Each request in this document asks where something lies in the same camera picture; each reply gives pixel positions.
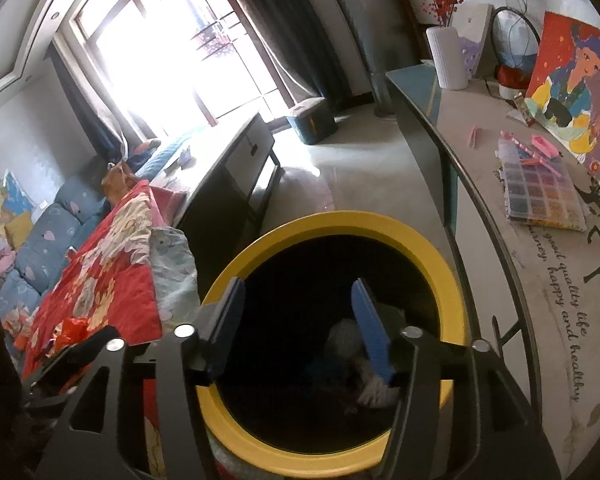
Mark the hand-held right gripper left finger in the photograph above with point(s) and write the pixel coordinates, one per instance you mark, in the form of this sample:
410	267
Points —
227	320

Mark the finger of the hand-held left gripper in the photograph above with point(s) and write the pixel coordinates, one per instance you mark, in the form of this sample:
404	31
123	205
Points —
55	377

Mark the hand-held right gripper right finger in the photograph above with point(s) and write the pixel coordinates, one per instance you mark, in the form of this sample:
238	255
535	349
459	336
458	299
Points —
375	332

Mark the large white foam net bundle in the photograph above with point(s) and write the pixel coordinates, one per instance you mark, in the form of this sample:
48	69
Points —
341	342

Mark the orange plastic wrapper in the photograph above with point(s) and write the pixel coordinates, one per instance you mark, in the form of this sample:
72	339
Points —
71	332

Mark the yellow rimmed black bin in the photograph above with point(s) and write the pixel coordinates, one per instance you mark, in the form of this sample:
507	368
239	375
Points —
330	222

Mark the light blue quilt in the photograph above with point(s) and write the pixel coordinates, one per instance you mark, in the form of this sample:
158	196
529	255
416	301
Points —
175	270

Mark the pile of pink clothes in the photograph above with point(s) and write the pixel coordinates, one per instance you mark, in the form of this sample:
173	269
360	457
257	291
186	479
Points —
2	267

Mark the red floral blanket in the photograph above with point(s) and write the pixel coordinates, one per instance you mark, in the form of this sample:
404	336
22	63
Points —
105	270

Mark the pink folded cloth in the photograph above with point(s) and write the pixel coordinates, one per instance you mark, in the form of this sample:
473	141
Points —
167	205

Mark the blue heart print sofa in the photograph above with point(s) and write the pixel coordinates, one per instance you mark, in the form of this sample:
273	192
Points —
45	245

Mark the grey coffee table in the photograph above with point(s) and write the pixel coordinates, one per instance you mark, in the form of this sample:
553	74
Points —
220	175

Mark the yellow cushion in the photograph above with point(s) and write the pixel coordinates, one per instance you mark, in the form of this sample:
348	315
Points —
19	230

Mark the deer print table mat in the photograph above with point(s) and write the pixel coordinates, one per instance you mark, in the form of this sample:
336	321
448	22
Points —
545	280

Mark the dark clothes heap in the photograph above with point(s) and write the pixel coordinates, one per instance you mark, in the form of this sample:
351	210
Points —
145	152

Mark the country map poster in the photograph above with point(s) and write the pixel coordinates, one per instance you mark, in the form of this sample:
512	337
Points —
10	195

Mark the blue storage box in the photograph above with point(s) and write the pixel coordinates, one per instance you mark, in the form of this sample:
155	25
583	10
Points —
310	122

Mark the clear bead organizer box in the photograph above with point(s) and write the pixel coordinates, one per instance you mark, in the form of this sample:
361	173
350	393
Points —
540	190

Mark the pink tweezers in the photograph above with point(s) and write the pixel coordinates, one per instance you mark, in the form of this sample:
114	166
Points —
474	136

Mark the pink beaded stick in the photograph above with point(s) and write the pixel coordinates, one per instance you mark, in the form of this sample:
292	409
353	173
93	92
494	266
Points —
520	142

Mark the dark grey curtain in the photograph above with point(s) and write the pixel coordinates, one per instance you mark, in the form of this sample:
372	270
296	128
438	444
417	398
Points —
95	110
290	35

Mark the pink plastic tray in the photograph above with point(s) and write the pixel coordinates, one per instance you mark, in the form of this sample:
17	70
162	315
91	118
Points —
546	146

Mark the small patterned card box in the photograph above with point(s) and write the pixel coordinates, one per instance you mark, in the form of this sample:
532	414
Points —
524	110

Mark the glass balcony door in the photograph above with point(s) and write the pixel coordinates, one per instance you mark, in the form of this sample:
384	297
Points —
170	50

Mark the white ribbed vase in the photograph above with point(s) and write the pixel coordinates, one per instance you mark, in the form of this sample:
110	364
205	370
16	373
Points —
447	60

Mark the red round ornament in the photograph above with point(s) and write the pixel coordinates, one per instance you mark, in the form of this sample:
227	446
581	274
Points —
512	76

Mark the grey standing air conditioner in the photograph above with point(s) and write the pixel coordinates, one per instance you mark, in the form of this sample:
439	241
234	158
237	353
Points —
375	35

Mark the colourful figure painting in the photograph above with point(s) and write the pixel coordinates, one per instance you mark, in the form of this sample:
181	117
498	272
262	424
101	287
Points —
570	85

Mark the black hoop frame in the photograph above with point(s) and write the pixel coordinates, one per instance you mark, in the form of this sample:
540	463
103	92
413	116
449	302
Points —
512	35

